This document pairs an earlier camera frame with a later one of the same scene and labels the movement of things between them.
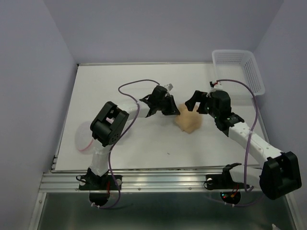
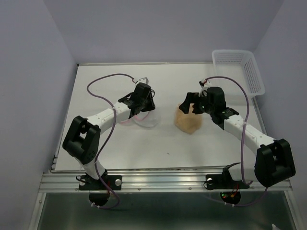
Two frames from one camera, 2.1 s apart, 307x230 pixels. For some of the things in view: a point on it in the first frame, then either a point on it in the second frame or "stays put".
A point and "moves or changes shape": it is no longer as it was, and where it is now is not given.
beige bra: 188,121 stays put
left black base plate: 93,182 stays put
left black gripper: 172,109 -> 151,105
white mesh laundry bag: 84,138 moves or changes shape
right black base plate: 222,182 stays put
